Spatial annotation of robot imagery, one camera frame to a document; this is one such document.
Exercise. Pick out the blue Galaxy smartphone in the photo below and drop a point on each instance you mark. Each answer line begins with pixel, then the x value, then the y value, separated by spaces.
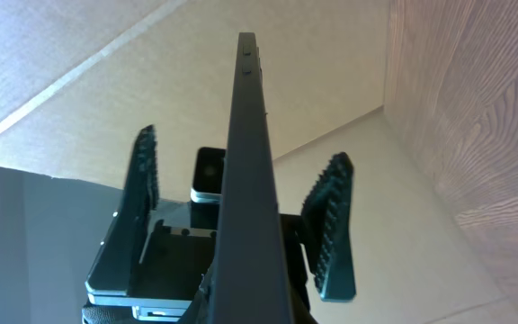
pixel 247 281

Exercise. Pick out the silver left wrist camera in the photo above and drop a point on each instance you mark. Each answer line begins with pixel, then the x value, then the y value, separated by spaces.
pixel 208 175

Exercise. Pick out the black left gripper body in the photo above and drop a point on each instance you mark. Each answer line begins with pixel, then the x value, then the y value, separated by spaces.
pixel 173 264

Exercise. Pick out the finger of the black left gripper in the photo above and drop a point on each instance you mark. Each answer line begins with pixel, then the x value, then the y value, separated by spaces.
pixel 117 261
pixel 325 230

